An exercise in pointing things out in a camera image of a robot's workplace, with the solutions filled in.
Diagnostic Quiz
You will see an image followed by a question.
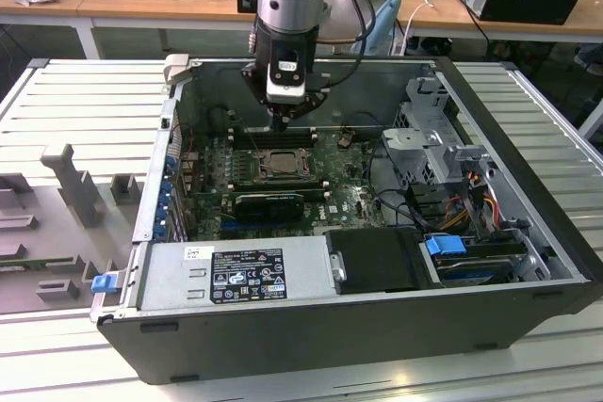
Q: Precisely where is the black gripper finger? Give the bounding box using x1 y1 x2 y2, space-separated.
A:
281 88 330 134
240 62 283 134

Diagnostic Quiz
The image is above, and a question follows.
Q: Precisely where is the metal wire locking lever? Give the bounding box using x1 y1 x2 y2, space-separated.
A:
244 126 275 166

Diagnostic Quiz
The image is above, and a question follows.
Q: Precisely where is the silver green CPU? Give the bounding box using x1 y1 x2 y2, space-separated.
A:
269 151 306 173

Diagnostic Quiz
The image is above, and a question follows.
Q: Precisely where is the CPU socket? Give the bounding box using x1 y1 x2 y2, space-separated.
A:
256 146 317 182

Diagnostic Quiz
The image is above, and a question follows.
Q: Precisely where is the black plastic drive cover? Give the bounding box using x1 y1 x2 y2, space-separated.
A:
324 226 428 296

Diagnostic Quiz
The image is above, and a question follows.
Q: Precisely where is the grey plastic case latch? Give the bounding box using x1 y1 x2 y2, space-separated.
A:
162 53 192 88

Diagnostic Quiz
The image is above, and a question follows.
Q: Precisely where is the pale blue chair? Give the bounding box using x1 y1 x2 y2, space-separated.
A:
350 0 402 57

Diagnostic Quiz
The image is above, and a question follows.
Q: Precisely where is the green motherboard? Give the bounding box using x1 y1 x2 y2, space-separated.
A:
181 126 392 241

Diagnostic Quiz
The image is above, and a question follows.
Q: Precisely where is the grey metal drive cage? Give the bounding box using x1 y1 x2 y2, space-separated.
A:
380 75 500 189

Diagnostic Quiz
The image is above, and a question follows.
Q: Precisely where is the black graphics card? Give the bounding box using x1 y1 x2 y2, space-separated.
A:
234 192 306 223

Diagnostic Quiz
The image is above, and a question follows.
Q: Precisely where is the hard disk blue carrier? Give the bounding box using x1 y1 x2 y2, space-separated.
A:
422 233 527 288

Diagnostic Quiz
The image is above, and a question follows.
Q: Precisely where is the grey parts rack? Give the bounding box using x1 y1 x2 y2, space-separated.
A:
0 142 145 316

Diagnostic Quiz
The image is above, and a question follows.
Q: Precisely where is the grey power supply unit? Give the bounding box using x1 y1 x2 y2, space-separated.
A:
136 235 341 313

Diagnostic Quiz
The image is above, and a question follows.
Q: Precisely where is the black PC case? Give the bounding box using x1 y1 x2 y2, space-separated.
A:
89 54 603 385

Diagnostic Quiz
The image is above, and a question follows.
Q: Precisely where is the blue plastic case latch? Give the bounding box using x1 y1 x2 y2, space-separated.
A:
91 274 118 295

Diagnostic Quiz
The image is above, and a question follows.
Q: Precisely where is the green RAM stick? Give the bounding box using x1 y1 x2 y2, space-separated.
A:
0 258 51 276

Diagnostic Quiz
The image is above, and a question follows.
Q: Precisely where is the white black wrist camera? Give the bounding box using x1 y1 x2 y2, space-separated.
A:
266 51 307 106

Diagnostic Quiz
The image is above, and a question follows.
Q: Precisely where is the white cable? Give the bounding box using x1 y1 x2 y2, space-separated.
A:
390 0 434 56

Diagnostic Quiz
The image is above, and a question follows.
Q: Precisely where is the black flat ribbon cable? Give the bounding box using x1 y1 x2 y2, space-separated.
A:
464 189 491 243

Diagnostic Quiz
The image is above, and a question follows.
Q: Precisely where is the yellow power wire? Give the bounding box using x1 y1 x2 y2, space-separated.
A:
484 187 501 227

